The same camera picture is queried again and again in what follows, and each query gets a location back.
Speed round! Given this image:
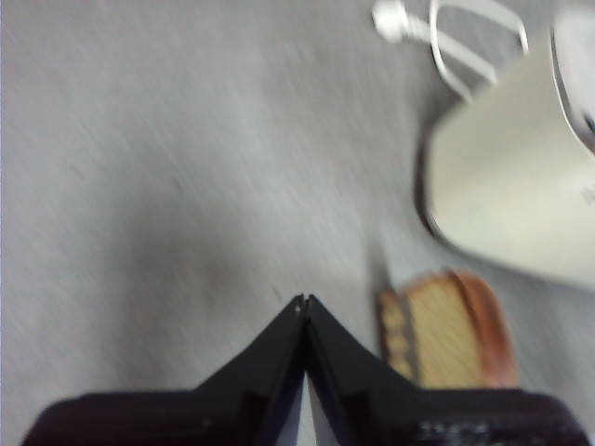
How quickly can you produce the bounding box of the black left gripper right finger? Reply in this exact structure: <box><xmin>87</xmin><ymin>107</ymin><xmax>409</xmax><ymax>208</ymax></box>
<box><xmin>305</xmin><ymin>294</ymin><xmax>595</xmax><ymax>446</ymax></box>

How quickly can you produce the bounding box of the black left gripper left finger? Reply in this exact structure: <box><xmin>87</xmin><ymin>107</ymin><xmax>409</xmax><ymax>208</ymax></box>
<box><xmin>20</xmin><ymin>294</ymin><xmax>307</xmax><ymax>446</ymax></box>

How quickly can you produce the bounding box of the brown-crusted bread slice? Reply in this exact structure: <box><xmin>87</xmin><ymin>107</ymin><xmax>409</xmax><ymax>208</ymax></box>
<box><xmin>377</xmin><ymin>269</ymin><xmax>518</xmax><ymax>390</ymax></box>

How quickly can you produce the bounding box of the cream toaster with chrome top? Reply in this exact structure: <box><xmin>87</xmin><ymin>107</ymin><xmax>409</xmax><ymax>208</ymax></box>
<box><xmin>416</xmin><ymin>8</ymin><xmax>595</xmax><ymax>292</ymax></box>

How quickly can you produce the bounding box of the white power cable with plug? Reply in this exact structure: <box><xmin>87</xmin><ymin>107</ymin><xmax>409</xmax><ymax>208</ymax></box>
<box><xmin>371</xmin><ymin>0</ymin><xmax>531</xmax><ymax>103</ymax></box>

